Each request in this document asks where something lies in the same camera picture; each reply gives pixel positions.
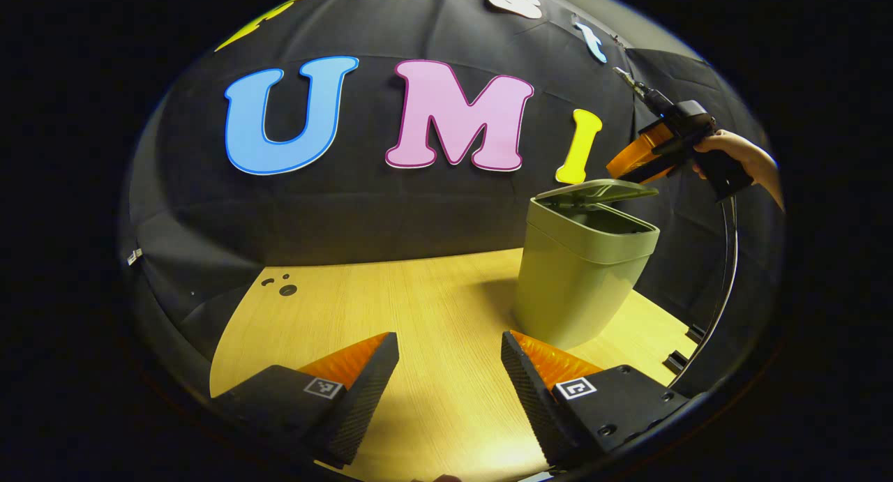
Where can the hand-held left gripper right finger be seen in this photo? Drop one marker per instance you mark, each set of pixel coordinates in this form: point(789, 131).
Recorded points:
point(530, 398)

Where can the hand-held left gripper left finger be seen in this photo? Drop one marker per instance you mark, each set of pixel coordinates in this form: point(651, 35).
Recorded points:
point(366, 398)

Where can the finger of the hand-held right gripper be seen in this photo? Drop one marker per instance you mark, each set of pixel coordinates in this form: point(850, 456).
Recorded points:
point(638, 154)

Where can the pale green desktop garbage bin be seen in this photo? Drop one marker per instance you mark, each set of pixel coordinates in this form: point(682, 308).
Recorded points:
point(579, 280)

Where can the wooden desktop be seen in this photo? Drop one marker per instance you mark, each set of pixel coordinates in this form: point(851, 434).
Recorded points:
point(418, 307)

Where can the black backdrop cloth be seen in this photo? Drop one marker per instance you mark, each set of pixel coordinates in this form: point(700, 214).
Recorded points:
point(377, 210)

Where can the white cloth clip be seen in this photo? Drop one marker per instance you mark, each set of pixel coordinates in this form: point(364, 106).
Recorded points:
point(134, 256)

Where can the black desk bracket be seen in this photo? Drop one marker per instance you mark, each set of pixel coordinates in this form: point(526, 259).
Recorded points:
point(676, 363)
point(695, 333)

